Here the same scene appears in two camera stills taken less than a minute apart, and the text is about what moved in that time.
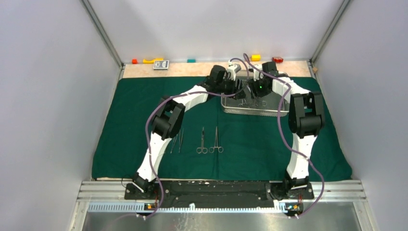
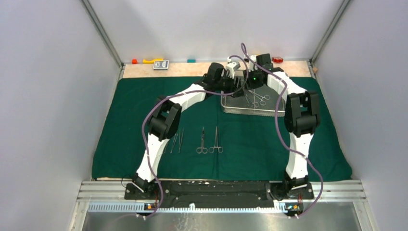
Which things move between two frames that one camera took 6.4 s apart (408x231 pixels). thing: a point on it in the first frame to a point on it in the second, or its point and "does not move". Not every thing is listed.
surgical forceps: [244, 104] to [254, 104]
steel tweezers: [182, 139] does not move
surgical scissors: [202, 149] does not move
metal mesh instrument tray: [270, 103] does not move
